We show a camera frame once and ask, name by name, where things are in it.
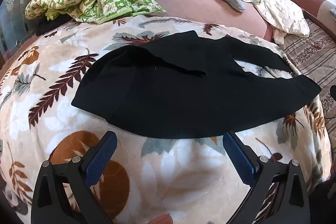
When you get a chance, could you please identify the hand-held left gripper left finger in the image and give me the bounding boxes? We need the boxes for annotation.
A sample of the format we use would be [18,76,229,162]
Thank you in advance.
[31,131,118,224]

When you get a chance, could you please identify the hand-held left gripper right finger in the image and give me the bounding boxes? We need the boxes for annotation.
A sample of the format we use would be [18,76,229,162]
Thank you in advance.
[223,131,311,224]

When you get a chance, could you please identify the black pants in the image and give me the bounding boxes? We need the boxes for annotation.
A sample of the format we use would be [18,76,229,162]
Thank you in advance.
[71,30,322,139]

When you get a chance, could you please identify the leaf print fleece blanket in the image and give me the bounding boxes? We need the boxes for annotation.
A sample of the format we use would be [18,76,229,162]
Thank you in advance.
[0,15,332,224]

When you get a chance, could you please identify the striped brown bed cover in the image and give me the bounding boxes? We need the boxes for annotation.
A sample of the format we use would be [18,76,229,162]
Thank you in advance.
[280,19,336,125]

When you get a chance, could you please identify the cream floral cloth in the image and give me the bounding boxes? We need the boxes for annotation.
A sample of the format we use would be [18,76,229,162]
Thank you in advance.
[240,0,311,45]

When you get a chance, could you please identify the pink bed sheet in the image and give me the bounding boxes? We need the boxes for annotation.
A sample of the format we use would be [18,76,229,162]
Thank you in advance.
[146,0,275,42]

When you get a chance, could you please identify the glass door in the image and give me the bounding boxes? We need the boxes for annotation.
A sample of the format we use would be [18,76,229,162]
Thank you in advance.
[0,0,34,62]

